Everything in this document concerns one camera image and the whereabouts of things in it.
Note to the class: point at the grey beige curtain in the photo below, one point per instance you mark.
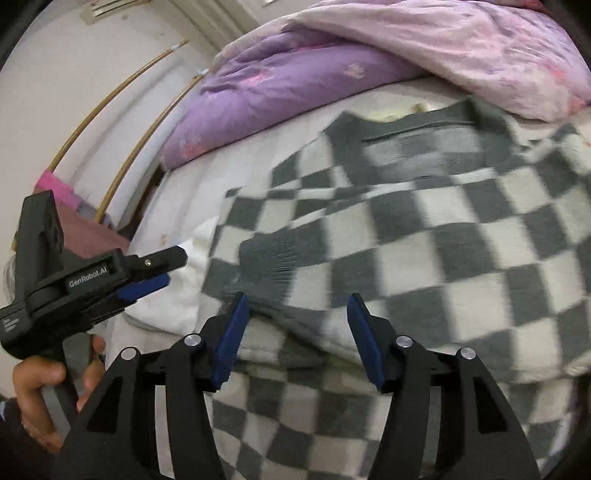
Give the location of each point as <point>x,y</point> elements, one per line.
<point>217,21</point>

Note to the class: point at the purple floral quilt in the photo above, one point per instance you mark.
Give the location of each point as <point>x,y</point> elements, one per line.
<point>295,78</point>

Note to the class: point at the grey white checkered sweater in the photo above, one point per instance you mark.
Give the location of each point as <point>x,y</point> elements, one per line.
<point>415,240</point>

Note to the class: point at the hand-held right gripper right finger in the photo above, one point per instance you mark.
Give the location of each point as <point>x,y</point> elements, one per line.
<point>364,341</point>

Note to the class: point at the white snap-button jacket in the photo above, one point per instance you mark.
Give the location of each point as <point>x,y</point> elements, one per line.
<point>180,295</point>

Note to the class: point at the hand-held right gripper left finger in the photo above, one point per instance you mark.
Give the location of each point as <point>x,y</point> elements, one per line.
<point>230,339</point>

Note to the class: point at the person's left hand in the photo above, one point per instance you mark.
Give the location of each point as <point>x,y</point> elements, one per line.
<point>27,392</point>

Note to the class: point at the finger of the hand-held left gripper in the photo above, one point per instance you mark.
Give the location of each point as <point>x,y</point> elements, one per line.
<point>157,261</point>
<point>143,288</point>

